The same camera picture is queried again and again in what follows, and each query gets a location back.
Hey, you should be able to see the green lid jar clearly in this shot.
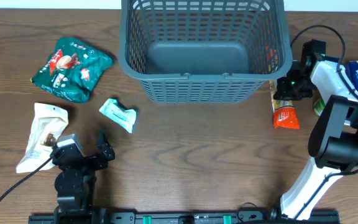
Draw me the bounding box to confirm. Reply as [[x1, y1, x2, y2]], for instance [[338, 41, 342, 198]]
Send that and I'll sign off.
[[313, 97, 325, 116]]

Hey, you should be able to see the orange pasta packet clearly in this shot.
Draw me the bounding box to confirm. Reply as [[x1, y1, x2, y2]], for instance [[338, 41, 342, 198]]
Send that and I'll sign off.
[[268, 80, 300, 129]]

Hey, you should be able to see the green snack bag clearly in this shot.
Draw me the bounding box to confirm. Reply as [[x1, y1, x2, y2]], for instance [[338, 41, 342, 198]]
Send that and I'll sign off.
[[30, 37, 114, 103]]

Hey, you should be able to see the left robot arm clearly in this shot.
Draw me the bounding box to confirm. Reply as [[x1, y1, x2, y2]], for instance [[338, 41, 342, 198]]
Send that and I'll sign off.
[[51, 129, 115, 212]]

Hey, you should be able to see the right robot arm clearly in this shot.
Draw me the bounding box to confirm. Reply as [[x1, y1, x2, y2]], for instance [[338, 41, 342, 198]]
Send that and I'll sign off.
[[273, 39, 358, 221]]

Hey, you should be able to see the light teal small packet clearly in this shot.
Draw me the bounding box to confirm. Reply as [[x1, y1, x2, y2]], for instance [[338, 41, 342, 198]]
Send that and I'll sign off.
[[99, 98, 137, 134]]

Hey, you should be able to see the beige paper pouch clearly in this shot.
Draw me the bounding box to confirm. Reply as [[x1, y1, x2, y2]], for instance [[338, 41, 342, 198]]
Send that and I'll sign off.
[[16, 103, 68, 174]]

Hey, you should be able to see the grey plastic lattice basket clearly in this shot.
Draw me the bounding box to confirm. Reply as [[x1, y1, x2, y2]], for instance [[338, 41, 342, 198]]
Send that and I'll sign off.
[[118, 0, 293, 103]]

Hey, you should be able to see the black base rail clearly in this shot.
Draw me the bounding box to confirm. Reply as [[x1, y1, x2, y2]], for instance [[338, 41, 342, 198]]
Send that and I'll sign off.
[[28, 210, 341, 224]]

